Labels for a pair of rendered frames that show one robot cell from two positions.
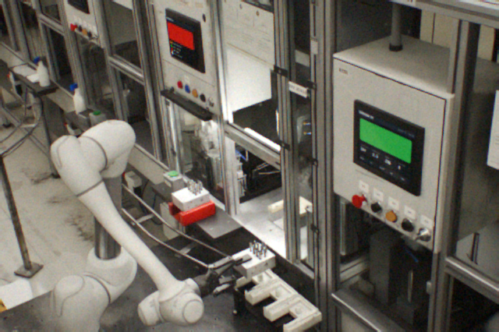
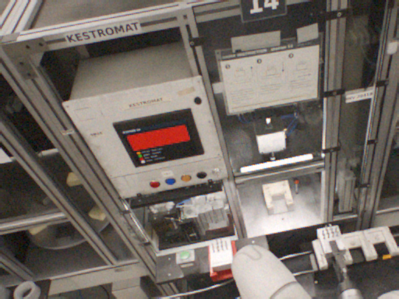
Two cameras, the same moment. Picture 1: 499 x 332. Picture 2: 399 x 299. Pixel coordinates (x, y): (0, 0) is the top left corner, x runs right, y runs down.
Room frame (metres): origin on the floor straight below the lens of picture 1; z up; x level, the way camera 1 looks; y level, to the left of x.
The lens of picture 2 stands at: (1.82, 0.92, 2.46)
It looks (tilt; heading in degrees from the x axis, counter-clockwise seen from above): 50 degrees down; 302
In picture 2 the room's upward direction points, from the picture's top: 11 degrees counter-clockwise
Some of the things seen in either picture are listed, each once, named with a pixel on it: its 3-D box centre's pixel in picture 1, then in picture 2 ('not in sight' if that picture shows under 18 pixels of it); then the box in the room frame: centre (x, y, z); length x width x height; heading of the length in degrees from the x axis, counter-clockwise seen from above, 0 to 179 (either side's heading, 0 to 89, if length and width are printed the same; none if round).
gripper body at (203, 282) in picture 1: (207, 284); (345, 283); (1.92, 0.20, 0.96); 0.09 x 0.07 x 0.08; 124
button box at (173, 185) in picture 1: (176, 185); (188, 260); (2.60, 0.35, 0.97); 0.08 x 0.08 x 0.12; 33
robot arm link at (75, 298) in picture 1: (75, 305); not in sight; (2.00, 0.69, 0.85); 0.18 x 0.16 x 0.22; 151
